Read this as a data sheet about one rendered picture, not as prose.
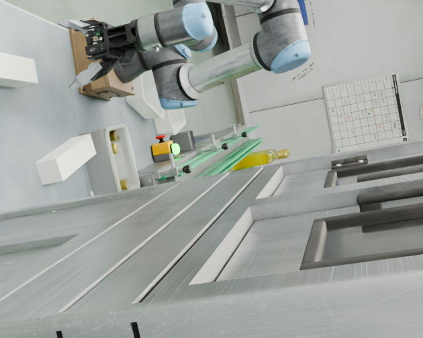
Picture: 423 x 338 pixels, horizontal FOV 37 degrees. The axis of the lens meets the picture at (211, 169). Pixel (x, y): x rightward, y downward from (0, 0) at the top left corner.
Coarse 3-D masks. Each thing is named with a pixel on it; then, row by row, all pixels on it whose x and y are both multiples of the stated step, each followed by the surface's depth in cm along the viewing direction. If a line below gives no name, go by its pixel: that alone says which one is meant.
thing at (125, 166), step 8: (112, 128) 193; (120, 128) 203; (120, 136) 205; (128, 136) 205; (120, 144) 205; (128, 144) 205; (112, 152) 190; (120, 152) 206; (128, 152) 205; (112, 160) 190; (120, 160) 206; (128, 160) 206; (112, 168) 191; (120, 168) 206; (128, 168) 206; (136, 168) 206; (120, 176) 207; (128, 176) 206; (136, 176) 206; (136, 184) 206
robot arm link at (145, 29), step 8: (144, 16) 136; (152, 16) 135; (136, 24) 136; (144, 24) 134; (152, 24) 134; (136, 32) 135; (144, 32) 134; (152, 32) 134; (144, 40) 135; (152, 40) 135; (144, 48) 137; (152, 48) 137
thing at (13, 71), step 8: (0, 56) 145; (8, 56) 148; (16, 56) 152; (0, 64) 145; (8, 64) 148; (16, 64) 151; (24, 64) 155; (32, 64) 159; (0, 72) 144; (8, 72) 147; (16, 72) 151; (24, 72) 154; (32, 72) 158; (0, 80) 148; (8, 80) 149; (16, 80) 151; (24, 80) 154; (32, 80) 157
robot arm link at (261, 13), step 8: (176, 0) 143; (208, 0) 152; (216, 0) 154; (224, 0) 156; (232, 0) 158; (240, 0) 160; (248, 0) 162; (256, 0) 164; (264, 0) 167; (272, 0) 168; (280, 0) 170; (288, 0) 171; (296, 0) 174; (256, 8) 170; (264, 8) 169; (272, 8) 170; (280, 8) 171; (288, 8) 171; (264, 16) 173
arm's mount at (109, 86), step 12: (72, 36) 196; (84, 36) 195; (72, 48) 196; (84, 48) 195; (84, 60) 195; (96, 60) 194; (96, 84) 194; (108, 84) 193; (120, 84) 202; (132, 84) 214; (96, 96) 205; (108, 96) 208; (120, 96) 213
